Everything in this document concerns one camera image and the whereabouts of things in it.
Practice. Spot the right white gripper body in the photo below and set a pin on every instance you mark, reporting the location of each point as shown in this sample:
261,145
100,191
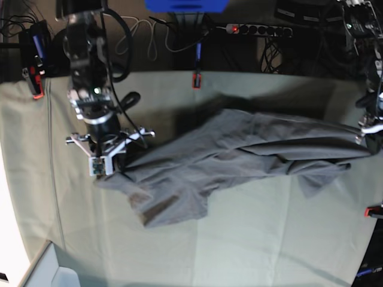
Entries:
100,155

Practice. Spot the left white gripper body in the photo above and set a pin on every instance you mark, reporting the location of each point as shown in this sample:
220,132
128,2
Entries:
368,126

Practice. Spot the grey t-shirt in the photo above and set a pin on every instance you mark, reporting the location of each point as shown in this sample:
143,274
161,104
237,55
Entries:
173,182

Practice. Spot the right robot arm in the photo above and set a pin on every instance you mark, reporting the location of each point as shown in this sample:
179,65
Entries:
91,89

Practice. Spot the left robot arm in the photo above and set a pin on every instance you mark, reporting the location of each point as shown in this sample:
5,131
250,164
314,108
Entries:
363,23

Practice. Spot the right edge clamp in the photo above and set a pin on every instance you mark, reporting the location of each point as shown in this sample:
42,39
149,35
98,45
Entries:
374,212

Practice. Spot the edge clamp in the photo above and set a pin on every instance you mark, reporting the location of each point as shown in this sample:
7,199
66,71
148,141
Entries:
31,65
374,212
197,78

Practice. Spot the left edge clamp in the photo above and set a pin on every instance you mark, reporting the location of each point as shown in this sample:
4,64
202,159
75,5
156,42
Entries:
31,65

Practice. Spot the centre edge clamp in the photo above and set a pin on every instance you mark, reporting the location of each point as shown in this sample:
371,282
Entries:
197,78

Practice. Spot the white bin corner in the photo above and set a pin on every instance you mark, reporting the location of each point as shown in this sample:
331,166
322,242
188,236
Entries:
45,270

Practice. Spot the black power strip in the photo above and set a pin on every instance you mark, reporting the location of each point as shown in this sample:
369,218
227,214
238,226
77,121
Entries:
259,30

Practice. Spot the pale green table cloth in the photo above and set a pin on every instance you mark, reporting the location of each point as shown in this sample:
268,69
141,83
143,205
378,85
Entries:
263,233

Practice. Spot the blue box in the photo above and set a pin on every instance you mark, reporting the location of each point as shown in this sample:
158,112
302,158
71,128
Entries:
186,6

